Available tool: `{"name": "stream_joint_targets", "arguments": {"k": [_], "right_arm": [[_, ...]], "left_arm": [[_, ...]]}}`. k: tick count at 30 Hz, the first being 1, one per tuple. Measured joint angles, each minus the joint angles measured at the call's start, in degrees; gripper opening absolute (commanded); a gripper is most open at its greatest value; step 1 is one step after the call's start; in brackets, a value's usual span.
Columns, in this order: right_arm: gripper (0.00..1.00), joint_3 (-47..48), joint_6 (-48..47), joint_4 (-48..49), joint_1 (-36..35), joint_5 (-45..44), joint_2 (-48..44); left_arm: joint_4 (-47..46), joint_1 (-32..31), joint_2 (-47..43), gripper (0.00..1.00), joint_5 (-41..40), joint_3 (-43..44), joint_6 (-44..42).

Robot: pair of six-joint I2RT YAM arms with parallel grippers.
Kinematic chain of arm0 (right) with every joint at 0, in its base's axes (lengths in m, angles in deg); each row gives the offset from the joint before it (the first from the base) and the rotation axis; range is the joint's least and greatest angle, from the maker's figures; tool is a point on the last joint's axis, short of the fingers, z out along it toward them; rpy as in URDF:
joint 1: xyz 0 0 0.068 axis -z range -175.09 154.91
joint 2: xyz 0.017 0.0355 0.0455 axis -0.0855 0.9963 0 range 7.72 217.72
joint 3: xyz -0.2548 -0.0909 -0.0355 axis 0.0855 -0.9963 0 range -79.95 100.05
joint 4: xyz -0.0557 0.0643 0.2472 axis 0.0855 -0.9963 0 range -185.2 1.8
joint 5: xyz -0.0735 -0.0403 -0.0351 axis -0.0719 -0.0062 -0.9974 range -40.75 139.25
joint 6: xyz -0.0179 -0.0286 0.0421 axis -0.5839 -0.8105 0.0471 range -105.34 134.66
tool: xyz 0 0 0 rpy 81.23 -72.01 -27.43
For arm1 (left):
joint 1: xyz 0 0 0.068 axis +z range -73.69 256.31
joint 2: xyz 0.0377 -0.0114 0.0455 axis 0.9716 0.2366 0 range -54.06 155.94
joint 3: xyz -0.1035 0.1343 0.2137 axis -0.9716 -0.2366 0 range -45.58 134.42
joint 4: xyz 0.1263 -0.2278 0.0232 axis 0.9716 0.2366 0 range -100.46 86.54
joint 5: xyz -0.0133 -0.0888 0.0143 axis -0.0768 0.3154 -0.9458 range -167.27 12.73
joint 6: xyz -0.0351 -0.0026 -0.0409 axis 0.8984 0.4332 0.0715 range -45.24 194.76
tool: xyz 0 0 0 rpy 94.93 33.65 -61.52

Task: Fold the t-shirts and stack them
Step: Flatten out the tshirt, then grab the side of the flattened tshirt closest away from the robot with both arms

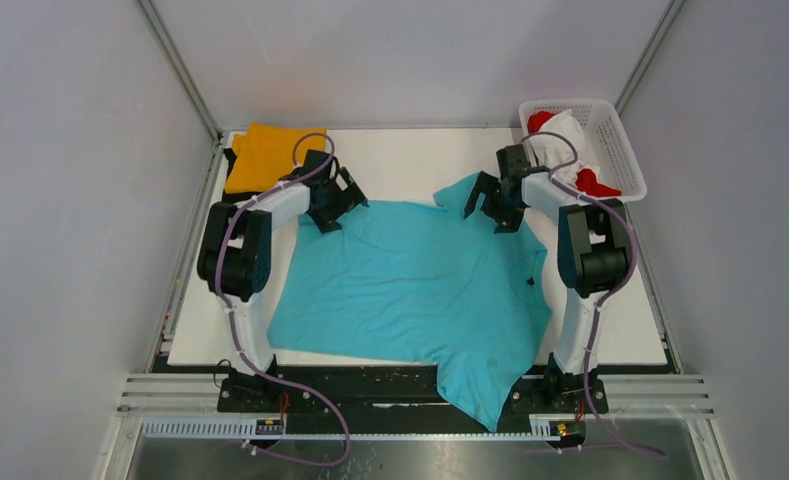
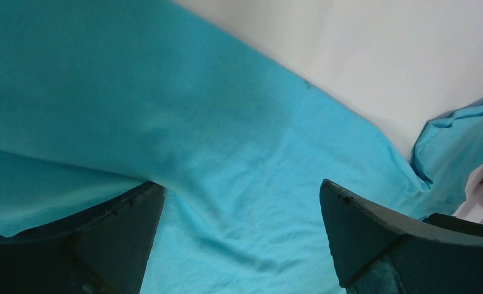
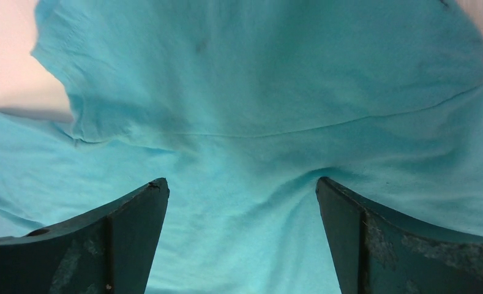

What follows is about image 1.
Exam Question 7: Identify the right aluminium frame post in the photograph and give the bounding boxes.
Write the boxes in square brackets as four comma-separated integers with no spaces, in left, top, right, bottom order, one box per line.
[614,0,686,116]

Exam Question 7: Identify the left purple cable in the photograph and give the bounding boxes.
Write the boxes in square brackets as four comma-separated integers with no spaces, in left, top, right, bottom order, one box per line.
[213,132,353,468]

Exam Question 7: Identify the teal t shirt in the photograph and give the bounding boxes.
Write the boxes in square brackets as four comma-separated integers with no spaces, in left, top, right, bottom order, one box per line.
[268,176,552,432]

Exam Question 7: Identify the orange folded t shirt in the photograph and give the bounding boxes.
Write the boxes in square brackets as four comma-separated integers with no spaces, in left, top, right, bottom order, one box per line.
[230,123,327,192]

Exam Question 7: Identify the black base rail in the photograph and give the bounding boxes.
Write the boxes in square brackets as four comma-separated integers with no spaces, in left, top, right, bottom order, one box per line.
[217,366,609,436]

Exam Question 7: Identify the left aluminium frame post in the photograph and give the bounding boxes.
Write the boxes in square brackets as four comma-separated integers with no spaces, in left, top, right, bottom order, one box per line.
[134,0,223,144]

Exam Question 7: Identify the red t shirt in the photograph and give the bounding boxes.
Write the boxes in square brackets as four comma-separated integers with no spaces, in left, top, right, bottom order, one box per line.
[526,111,624,199]

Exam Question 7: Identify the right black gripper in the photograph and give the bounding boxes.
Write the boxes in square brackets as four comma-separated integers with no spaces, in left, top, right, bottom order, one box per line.
[464,171,526,234]

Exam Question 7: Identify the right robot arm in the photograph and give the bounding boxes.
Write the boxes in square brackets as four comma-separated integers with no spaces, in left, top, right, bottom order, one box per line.
[464,144,636,414]

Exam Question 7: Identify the white t shirt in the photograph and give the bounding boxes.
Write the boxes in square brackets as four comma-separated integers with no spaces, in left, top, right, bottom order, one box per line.
[529,109,601,187]

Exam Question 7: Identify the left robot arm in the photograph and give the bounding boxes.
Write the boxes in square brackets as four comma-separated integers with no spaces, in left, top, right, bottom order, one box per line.
[196,150,368,411]

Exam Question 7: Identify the white plastic basket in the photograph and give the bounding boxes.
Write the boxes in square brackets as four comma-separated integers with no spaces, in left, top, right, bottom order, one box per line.
[518,98,647,203]

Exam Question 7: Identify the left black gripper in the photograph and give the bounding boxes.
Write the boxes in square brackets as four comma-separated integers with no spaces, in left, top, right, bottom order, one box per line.
[309,168,365,233]

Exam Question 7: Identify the aluminium frame post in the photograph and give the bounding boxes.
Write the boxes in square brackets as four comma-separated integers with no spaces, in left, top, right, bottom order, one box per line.
[134,0,223,144]
[614,0,686,116]

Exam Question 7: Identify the black folded t shirt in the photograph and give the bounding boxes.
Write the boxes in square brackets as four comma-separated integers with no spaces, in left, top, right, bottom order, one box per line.
[222,147,262,202]

